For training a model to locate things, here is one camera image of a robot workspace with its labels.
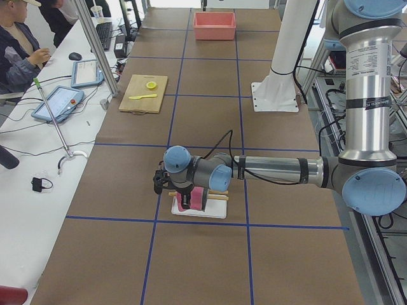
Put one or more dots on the paper cup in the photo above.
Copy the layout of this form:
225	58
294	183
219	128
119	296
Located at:
97	11

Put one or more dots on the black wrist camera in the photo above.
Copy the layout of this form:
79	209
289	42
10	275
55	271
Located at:
161	179

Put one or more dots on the yellow plastic knife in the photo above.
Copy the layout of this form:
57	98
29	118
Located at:
138	97

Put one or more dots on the red cylinder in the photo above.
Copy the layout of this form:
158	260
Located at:
13	295

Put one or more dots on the blue teach pendant near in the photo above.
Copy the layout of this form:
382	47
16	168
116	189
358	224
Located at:
62	101

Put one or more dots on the aluminium frame post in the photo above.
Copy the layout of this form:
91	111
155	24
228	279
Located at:
95	44

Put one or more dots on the yellow lemon slice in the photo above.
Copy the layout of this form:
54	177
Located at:
151	85

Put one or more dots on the black computer mouse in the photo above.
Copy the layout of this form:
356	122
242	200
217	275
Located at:
74	56

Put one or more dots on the metal reacher grabber stick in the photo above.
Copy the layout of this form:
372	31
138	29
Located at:
69	154

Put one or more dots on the pink plastic bin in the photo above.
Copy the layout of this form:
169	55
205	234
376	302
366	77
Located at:
214	26

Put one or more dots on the blue teach pendant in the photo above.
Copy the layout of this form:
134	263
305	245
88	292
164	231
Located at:
86	73
62	101

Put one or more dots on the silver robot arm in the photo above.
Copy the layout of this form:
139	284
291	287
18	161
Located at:
364	173

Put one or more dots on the magenta wiping cloth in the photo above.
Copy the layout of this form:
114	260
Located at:
198	199

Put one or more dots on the black keyboard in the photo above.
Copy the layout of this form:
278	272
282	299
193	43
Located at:
104	31

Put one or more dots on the black power adapter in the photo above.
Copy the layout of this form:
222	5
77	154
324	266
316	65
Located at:
120	46

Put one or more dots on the white rectangular tray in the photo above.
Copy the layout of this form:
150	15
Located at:
214	209

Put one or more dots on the blue teach pendant far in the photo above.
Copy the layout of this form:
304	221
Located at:
86	73

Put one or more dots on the bamboo cutting board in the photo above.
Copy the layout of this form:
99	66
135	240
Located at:
137	86

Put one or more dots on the small black strap device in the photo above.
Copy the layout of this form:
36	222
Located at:
40	184

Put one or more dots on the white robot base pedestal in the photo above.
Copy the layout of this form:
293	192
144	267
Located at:
277	92

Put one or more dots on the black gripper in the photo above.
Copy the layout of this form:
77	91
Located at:
184	191

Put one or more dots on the seated person in cap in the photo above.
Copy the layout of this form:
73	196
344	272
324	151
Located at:
22	58

